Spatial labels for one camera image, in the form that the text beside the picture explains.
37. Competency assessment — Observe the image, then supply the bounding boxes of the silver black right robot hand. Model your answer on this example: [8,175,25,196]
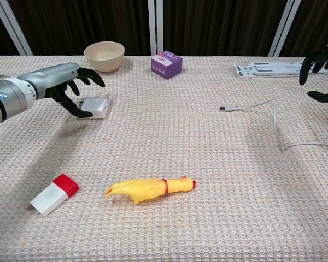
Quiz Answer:
[299,38,328,104]

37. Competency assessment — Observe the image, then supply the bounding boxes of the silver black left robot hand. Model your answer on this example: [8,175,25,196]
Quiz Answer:
[18,62,106,119]

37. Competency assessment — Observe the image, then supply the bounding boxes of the small white cube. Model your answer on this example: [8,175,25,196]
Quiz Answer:
[79,97,109,120]

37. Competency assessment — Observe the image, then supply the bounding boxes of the white cable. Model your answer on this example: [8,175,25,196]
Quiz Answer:
[218,99,328,151]

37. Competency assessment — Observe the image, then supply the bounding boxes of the white folding stand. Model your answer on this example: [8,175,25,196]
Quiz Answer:
[232,61,328,79]

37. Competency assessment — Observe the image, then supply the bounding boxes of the beige bowl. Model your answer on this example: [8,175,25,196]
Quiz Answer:
[84,41,125,73]

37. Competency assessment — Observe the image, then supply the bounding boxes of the dark pleated curtain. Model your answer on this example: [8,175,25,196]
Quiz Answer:
[0,0,328,57]

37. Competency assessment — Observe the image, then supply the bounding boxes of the purple cardboard box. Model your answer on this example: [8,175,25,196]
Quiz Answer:
[150,50,183,80]

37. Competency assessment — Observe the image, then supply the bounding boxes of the red and white box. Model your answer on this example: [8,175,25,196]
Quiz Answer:
[29,173,80,217]

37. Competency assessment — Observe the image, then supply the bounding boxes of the beige woven tablecloth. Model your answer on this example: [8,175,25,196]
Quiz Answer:
[0,56,328,262]

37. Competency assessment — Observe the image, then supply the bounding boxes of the yellow rubber chicken toy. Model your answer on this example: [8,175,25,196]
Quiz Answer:
[106,176,197,205]

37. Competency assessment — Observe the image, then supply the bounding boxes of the white partition post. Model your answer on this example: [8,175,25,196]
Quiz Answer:
[0,0,33,56]
[267,0,304,57]
[148,0,165,57]

